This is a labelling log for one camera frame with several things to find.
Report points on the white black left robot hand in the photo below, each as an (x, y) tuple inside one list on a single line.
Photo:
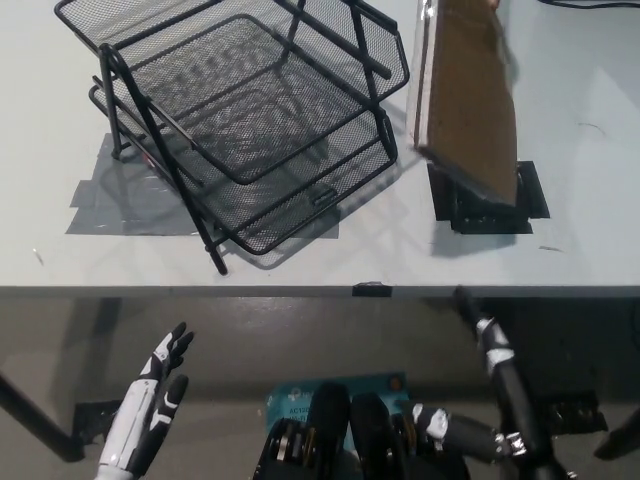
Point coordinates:
[(135, 425)]

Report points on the black table leg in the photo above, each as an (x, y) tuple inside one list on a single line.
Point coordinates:
[(622, 437), (35, 420)]

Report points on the person hand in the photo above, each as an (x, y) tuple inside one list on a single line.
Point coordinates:
[(493, 3)]

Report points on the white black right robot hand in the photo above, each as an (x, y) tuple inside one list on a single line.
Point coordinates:
[(515, 400)]

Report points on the black mesh file tray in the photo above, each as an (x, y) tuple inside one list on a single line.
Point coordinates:
[(250, 125)]

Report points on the brown spiral notebook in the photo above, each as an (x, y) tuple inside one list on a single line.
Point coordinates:
[(470, 100)]

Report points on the small black tape strip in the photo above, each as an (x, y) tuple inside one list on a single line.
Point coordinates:
[(371, 290)]

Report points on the black square tape patch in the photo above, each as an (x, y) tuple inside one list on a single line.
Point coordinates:
[(532, 190)]

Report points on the grey tape patch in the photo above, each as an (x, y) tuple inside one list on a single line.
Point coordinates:
[(125, 210)]

